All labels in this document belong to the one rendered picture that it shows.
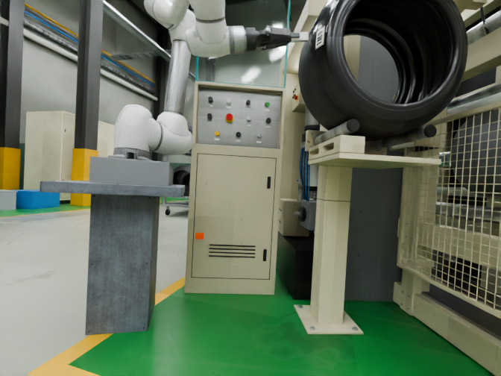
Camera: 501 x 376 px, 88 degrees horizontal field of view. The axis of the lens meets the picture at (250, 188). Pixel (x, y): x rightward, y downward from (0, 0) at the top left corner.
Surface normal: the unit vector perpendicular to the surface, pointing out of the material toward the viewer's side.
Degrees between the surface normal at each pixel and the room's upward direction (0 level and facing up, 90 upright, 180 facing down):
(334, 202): 90
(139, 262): 90
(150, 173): 90
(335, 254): 90
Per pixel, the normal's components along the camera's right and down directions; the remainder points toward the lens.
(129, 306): 0.22, 0.04
